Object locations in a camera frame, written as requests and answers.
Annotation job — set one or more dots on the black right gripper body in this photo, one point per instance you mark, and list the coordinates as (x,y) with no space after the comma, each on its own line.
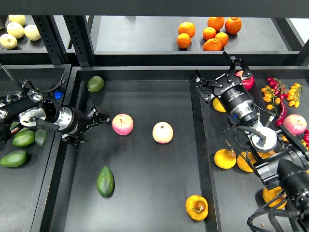
(233,96)

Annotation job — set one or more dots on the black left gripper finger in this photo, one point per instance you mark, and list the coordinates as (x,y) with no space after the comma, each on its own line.
(73,139)
(97,116)

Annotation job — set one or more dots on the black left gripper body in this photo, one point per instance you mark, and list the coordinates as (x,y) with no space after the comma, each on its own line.
(71,121)

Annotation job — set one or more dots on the dark green avocado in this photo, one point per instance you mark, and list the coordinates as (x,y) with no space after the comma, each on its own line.
(105,181)

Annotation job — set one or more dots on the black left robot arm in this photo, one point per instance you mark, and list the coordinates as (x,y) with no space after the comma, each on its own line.
(30,107)

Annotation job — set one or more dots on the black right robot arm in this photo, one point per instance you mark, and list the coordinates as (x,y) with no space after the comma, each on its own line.
(289,176)

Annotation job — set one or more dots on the green avocado in corner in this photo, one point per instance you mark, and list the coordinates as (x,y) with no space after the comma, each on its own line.
(95,84)

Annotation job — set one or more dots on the yellow pear with stem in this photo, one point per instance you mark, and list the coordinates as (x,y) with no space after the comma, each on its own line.
(225,158)

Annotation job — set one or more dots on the pink red apple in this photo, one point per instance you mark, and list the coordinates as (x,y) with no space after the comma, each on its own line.
(122,124)

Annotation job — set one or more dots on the orange cherry tomato bunch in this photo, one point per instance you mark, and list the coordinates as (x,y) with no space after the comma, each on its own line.
(270,96)
(293,96)

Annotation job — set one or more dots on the red cherry tomato bunch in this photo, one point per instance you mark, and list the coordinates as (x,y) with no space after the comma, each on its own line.
(277,88)

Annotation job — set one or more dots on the orange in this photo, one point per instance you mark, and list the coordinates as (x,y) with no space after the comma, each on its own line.
(187,28)
(222,37)
(212,44)
(233,25)
(216,22)
(209,33)
(183,40)

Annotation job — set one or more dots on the red chili pepper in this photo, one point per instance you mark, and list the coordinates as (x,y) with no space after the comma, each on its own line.
(282,115)

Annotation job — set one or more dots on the pale pink apple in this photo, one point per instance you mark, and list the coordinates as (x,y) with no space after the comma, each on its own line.
(162,132)

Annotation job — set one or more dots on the black centre tray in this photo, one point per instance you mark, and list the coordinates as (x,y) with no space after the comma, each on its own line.
(152,181)

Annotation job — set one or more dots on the black tray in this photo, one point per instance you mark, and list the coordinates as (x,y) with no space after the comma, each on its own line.
(20,187)
(230,192)
(152,181)

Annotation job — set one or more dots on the black left tray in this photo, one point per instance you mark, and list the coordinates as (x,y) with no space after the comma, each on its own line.
(20,187)

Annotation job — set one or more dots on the pink apple right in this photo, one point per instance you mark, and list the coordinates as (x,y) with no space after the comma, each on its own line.
(295,124)

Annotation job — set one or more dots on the black metal shelf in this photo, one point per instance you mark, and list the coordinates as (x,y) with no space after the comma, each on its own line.
(144,32)

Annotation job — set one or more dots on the black right tray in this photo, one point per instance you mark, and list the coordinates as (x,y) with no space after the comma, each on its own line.
(230,192)

